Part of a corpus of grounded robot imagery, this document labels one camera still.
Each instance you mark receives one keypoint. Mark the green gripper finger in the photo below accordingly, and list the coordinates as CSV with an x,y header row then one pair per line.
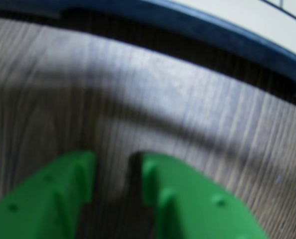
x,y
200,214
33,211

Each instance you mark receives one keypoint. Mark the white grid go board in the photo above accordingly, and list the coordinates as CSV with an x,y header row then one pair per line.
x,y
250,12

